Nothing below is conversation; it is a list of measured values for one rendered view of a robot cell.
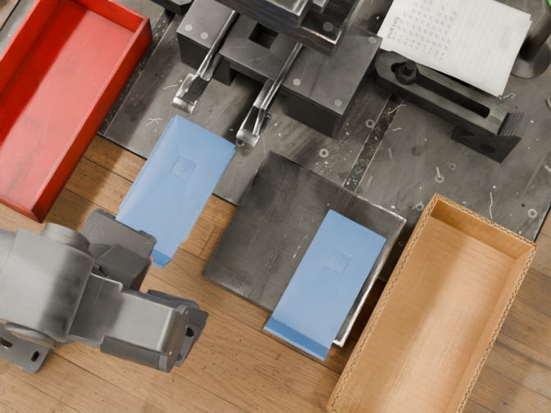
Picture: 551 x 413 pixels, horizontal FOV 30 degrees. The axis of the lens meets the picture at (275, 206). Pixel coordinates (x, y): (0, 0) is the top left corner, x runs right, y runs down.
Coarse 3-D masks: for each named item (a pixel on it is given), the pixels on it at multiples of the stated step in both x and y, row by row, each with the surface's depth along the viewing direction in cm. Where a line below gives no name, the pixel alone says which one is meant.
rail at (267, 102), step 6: (294, 48) 110; (300, 48) 110; (294, 54) 110; (288, 60) 109; (288, 66) 109; (282, 72) 109; (282, 78) 109; (276, 84) 109; (270, 90) 109; (276, 90) 109; (270, 96) 108; (276, 96) 111; (264, 102) 108; (270, 102) 109; (264, 108) 108
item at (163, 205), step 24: (168, 144) 106; (192, 144) 106; (216, 144) 106; (168, 168) 106; (216, 168) 106; (144, 192) 105; (168, 192) 105; (192, 192) 105; (120, 216) 104; (144, 216) 104; (168, 216) 104; (192, 216) 104; (168, 240) 104
